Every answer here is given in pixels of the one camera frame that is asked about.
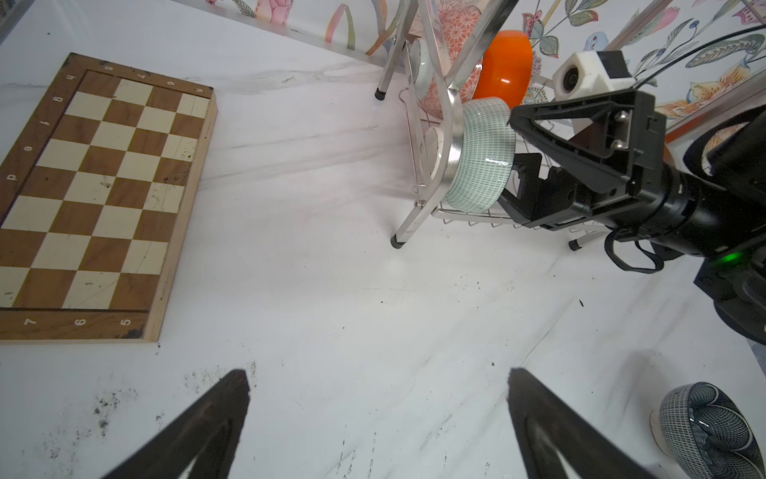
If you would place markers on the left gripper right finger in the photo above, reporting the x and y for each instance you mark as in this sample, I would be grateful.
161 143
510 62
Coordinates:
550 433

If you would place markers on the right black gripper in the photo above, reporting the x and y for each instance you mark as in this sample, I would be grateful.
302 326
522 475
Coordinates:
614 176

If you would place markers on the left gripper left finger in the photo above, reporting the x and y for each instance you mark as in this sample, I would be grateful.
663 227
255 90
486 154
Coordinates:
203 440

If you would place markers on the pale green ceramic bowl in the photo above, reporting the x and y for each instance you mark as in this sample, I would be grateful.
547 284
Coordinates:
487 157

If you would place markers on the orange plastic bowl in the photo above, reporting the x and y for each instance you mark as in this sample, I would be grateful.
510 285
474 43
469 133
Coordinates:
507 68

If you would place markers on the dark floral ceramic bowl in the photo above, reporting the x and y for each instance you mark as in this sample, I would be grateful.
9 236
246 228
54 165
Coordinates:
703 430

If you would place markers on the chrome two-tier dish rack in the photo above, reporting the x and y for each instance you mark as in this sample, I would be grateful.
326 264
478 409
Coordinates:
435 177

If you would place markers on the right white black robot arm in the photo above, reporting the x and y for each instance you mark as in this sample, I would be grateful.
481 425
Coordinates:
734 276

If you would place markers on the wooden chessboard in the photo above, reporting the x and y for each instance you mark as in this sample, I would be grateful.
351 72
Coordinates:
96 198

